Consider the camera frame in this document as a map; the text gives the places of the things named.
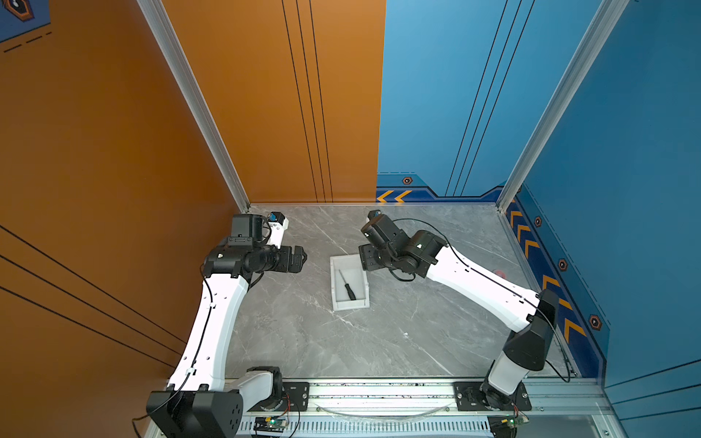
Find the black screwdriver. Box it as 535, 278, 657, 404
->
339, 270, 357, 301

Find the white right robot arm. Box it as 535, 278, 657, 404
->
359, 210, 559, 412

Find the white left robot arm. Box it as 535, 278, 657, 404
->
146, 245, 308, 437

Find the white plastic bin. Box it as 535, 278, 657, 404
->
330, 254, 370, 312

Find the left green circuit board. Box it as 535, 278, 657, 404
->
253, 417, 290, 437

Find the green circuit board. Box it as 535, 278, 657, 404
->
498, 414, 529, 429
253, 417, 290, 437

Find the right green circuit board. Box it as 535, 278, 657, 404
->
498, 414, 529, 429

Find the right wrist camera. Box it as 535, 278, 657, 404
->
367, 210, 382, 221

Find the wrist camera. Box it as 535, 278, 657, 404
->
367, 210, 382, 221
230, 214, 268, 242

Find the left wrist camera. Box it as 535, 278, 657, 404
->
230, 214, 268, 242

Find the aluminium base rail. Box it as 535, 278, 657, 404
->
218, 377, 620, 438

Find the aluminium corner post left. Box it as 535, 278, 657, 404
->
137, 0, 250, 213

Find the aluminium corner post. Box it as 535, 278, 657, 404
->
137, 0, 250, 213
496, 0, 629, 214

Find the aluminium corner post right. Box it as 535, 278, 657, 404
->
496, 0, 629, 214

